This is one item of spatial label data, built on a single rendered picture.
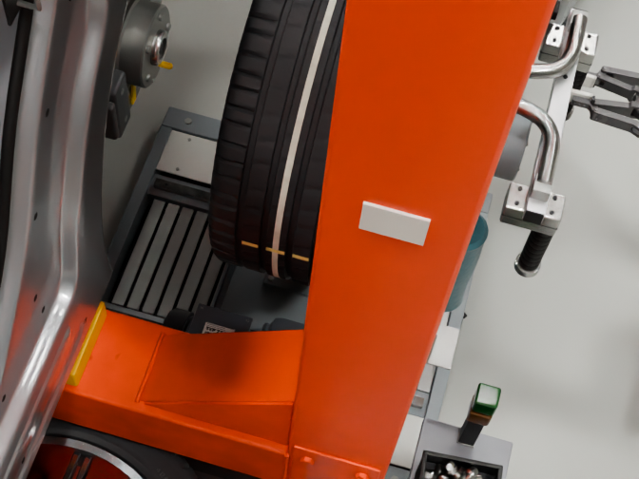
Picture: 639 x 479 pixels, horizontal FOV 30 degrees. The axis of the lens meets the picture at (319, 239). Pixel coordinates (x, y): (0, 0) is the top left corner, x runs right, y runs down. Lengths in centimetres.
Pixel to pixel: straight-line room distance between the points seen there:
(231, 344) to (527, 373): 107
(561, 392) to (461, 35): 191
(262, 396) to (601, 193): 150
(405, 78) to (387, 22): 7
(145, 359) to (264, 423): 25
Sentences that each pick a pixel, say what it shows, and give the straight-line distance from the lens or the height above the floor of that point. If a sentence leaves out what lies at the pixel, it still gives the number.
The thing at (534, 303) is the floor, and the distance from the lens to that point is 290.
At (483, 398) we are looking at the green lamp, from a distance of 205.
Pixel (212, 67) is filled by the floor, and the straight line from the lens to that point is 318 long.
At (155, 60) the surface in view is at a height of 85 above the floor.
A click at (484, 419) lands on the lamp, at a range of 210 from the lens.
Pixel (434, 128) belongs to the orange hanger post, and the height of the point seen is 165.
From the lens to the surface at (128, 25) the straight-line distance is 208.
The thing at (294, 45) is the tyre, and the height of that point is 115.
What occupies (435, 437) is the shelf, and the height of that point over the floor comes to 45.
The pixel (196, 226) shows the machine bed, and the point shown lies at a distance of 284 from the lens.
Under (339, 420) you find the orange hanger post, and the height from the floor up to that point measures 89.
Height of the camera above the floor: 252
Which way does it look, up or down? 60 degrees down
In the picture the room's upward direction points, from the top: 8 degrees clockwise
